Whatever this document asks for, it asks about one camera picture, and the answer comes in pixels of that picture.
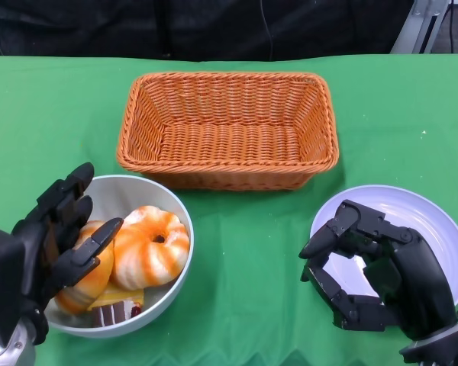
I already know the yellow layered cake slice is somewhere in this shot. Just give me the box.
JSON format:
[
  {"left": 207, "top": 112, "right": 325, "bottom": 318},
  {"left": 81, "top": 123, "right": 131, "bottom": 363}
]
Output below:
[{"left": 87, "top": 287, "right": 145, "bottom": 309}]

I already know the pale green bowl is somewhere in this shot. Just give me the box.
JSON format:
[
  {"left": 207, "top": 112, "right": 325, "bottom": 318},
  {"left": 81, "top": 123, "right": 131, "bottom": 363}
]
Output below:
[{"left": 45, "top": 174, "right": 195, "bottom": 339}]

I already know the thin black hanging cable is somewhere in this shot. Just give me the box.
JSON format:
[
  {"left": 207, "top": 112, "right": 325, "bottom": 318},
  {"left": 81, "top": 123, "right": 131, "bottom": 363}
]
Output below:
[{"left": 447, "top": 0, "right": 457, "bottom": 54}]

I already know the chocolate layered cake slice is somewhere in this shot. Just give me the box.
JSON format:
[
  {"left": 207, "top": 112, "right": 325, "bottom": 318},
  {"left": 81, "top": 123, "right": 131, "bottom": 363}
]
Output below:
[{"left": 90, "top": 300, "right": 143, "bottom": 328}]

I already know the white-striped orange donut bread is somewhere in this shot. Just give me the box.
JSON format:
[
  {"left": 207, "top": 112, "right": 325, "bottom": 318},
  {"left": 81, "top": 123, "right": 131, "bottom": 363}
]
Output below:
[{"left": 110, "top": 205, "right": 191, "bottom": 291}]

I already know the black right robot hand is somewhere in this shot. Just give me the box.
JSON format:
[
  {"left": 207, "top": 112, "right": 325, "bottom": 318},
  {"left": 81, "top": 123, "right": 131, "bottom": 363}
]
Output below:
[{"left": 299, "top": 199, "right": 458, "bottom": 342}]

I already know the green tablecloth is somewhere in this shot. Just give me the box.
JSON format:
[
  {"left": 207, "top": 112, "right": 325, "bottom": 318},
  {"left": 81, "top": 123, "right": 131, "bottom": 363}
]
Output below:
[{"left": 0, "top": 53, "right": 458, "bottom": 366}]

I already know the lavender plate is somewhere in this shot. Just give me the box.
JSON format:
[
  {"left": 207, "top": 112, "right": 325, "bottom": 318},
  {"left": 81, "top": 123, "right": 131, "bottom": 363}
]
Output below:
[{"left": 309, "top": 185, "right": 458, "bottom": 306}]

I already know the black backdrop cloth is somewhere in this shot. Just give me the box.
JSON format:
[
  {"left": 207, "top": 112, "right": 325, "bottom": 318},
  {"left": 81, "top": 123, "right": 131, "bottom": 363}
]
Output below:
[{"left": 0, "top": 0, "right": 458, "bottom": 62}]

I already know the smooth orange bagel bread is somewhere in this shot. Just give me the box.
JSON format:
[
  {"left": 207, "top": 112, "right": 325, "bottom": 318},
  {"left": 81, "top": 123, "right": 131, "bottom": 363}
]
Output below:
[{"left": 54, "top": 220, "right": 115, "bottom": 316}]

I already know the grey metal stand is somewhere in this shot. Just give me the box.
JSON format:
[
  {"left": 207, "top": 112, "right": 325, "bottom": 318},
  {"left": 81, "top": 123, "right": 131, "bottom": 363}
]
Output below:
[{"left": 389, "top": 0, "right": 455, "bottom": 54}]

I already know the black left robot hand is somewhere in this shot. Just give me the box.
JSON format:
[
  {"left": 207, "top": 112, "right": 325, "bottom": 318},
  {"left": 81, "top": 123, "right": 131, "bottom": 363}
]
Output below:
[{"left": 0, "top": 162, "right": 125, "bottom": 346}]

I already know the orange wicker basket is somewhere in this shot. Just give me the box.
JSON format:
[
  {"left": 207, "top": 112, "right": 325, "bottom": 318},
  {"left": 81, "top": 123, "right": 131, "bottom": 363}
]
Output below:
[{"left": 116, "top": 71, "right": 340, "bottom": 191}]

